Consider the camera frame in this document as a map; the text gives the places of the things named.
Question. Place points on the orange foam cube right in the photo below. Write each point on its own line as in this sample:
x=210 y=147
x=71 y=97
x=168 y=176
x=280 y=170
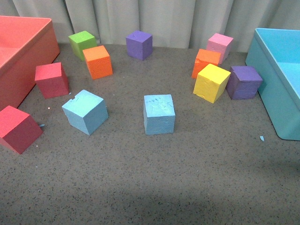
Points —
x=204 y=58

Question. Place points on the red foam cube front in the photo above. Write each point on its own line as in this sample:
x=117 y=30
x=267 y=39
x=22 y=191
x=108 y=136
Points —
x=18 y=130

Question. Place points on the red plastic bin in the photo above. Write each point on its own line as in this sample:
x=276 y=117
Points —
x=25 y=42

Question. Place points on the orange foam cube left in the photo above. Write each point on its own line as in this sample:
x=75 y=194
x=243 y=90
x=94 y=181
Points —
x=98 y=62

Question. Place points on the light blue plastic bin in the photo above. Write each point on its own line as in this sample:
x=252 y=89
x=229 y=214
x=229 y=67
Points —
x=275 y=54

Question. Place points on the purple foam cube back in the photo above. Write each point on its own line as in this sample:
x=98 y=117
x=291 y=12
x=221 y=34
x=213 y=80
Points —
x=139 y=45

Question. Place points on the red foam cube back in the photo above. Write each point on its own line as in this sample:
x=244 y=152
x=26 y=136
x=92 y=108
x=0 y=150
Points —
x=52 y=80

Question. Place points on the orange foam cube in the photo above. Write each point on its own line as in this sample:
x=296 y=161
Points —
x=98 y=62
x=204 y=58

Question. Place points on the red foam cube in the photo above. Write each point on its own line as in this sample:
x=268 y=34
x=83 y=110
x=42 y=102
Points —
x=18 y=130
x=52 y=80

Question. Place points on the pink foam cube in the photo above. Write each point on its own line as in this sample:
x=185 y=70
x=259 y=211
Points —
x=221 y=44

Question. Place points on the grey pleated curtain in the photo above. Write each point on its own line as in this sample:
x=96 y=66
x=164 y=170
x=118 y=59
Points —
x=172 y=23

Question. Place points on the yellow foam cube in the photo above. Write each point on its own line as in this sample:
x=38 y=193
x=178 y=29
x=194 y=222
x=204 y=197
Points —
x=211 y=82

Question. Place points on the light blue notched foam cube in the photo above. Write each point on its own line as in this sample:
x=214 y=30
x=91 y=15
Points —
x=86 y=111

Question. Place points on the green foam cube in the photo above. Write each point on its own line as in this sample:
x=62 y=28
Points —
x=81 y=41

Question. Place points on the purple foam cube near bin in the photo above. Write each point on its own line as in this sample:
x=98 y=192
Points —
x=243 y=82

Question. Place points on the light blue dented foam cube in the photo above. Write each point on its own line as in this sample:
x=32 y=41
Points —
x=159 y=114

